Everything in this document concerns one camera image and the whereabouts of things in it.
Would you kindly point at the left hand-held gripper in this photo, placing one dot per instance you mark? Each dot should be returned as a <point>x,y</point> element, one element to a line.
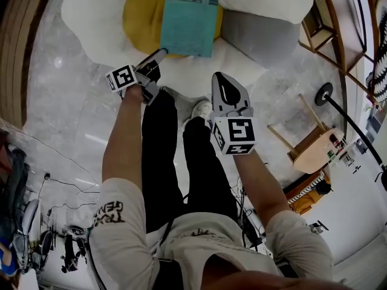
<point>122,77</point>

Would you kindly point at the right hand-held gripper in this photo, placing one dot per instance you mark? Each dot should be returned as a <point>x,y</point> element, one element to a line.
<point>239,131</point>

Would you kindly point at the teal booklet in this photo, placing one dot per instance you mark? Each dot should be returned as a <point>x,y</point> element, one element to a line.
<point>187,23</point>

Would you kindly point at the white flower-shaped table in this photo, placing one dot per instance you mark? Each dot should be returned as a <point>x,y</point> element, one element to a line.
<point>96,17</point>

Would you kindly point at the person's left forearm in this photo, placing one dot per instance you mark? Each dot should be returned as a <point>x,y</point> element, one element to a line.
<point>121,150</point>

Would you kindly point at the person's right forearm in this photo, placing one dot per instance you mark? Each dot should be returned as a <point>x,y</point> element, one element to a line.
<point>260,186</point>

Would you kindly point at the yellow round cushion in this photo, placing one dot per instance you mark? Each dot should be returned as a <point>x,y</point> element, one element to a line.
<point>142,20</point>

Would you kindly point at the person's white shoe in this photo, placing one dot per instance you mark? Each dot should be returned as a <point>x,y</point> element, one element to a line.
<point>201,109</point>

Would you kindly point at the round wooden side table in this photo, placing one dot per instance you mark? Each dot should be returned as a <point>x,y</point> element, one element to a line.
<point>311,153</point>

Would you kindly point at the person's black trousers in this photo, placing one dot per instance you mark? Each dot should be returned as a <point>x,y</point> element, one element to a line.
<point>163,162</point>

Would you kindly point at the black floor stand with pole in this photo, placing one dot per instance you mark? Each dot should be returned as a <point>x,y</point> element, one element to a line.
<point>323,94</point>

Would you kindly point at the mustard cushion with striped edge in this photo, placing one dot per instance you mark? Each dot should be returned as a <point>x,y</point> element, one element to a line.
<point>305,198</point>

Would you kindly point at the dark bottle with red cap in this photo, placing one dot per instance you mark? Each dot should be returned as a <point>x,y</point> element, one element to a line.
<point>335,140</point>

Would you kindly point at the green bottle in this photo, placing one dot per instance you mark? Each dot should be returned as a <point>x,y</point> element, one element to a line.
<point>334,156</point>

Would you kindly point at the person's white printed T-shirt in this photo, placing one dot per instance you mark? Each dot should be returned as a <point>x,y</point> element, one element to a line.
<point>196,246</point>

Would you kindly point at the wooden slatted steps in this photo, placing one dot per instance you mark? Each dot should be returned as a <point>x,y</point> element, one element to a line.
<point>18,56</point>

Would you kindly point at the person's bare neck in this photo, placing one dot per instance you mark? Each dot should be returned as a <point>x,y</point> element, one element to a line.
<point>257,276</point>

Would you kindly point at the wooden shelf rack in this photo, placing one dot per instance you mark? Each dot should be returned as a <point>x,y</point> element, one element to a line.
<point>325,11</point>

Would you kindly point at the black white patterned bag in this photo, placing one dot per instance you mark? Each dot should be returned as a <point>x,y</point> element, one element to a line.
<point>379,83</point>

